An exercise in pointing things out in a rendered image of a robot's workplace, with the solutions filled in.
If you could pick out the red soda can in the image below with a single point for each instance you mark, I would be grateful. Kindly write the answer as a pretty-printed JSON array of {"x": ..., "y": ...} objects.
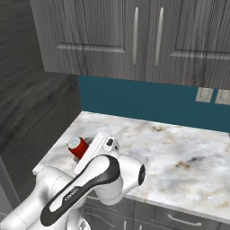
[{"x": 78, "y": 148}]

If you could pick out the grey wood wall cupboard door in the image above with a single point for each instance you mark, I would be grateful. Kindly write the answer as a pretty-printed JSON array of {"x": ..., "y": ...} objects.
[
  {"x": 194, "y": 39},
  {"x": 90, "y": 33}
]

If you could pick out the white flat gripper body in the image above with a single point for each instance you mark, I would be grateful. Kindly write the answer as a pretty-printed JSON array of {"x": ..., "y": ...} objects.
[{"x": 92, "y": 148}]

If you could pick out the grey drawer front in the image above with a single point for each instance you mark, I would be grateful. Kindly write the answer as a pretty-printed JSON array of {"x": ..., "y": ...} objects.
[
  {"x": 188, "y": 217},
  {"x": 125, "y": 206}
]

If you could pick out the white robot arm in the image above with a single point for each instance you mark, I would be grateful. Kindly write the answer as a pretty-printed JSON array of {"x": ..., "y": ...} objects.
[{"x": 103, "y": 172}]

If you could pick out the grey wood tall cabinet side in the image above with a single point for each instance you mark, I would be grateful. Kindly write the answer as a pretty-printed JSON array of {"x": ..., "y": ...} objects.
[{"x": 33, "y": 104}]

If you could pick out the beige wall socket plate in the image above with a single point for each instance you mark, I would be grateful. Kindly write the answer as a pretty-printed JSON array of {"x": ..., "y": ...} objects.
[
  {"x": 204, "y": 94},
  {"x": 223, "y": 97}
]

